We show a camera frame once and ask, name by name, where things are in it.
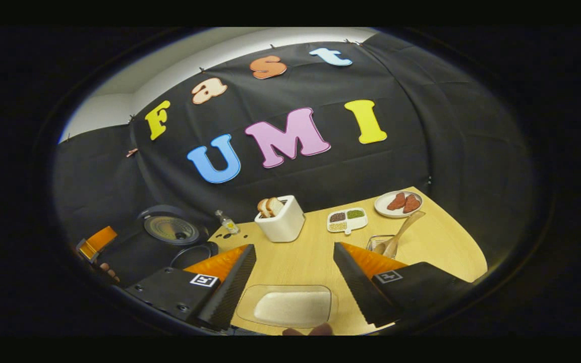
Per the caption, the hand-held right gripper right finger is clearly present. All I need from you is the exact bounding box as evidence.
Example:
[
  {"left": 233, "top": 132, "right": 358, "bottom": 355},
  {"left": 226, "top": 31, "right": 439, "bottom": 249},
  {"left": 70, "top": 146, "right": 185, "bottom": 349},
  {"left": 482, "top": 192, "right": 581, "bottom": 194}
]
[{"left": 332, "top": 241, "right": 474, "bottom": 328}]

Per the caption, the small clear glass bottle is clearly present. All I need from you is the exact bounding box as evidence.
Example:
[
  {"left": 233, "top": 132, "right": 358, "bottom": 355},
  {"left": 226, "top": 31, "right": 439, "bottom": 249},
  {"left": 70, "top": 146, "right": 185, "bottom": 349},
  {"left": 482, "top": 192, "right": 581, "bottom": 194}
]
[{"left": 215, "top": 210, "right": 241, "bottom": 235}]

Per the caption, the white toaster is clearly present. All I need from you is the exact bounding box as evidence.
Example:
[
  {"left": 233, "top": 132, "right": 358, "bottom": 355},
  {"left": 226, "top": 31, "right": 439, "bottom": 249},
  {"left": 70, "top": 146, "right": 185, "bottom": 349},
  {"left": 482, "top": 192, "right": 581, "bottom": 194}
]
[{"left": 254, "top": 195, "right": 306, "bottom": 243}]

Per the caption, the wire mesh chopstick holder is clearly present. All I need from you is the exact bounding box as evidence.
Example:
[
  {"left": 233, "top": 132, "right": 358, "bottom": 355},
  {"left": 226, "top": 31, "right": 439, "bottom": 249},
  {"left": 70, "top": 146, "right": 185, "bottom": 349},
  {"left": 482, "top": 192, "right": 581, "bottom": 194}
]
[{"left": 366, "top": 234, "right": 399, "bottom": 259}]

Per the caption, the white divided dish of grains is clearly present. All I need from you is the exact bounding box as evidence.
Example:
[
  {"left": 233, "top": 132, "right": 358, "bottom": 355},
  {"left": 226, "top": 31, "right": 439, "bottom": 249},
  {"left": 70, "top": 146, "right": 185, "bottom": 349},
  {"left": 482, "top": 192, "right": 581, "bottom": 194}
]
[{"left": 327, "top": 208, "right": 369, "bottom": 236}]

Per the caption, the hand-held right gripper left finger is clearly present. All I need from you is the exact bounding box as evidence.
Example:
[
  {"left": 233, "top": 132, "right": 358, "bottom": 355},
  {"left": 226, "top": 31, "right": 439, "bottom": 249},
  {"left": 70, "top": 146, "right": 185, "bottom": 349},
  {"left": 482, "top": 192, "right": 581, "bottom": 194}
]
[{"left": 123, "top": 244, "right": 258, "bottom": 332}]

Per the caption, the white round plate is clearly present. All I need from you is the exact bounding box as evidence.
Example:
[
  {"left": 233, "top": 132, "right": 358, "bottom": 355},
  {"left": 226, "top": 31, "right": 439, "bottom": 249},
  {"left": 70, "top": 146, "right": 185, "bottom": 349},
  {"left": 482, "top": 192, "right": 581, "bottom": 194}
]
[{"left": 374, "top": 191, "right": 424, "bottom": 218}]

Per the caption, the dark grey rice cooker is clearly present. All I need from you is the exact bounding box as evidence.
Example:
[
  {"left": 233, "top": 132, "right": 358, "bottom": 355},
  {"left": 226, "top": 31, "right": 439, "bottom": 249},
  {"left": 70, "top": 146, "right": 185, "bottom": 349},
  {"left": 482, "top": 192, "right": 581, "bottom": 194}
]
[{"left": 137, "top": 204, "right": 219, "bottom": 273}]

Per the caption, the wooden spoon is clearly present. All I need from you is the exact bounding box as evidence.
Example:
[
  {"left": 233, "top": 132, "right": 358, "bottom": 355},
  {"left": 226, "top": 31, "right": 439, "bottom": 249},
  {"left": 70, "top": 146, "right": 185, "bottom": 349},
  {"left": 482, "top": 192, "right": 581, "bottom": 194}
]
[{"left": 374, "top": 210, "right": 426, "bottom": 259}]

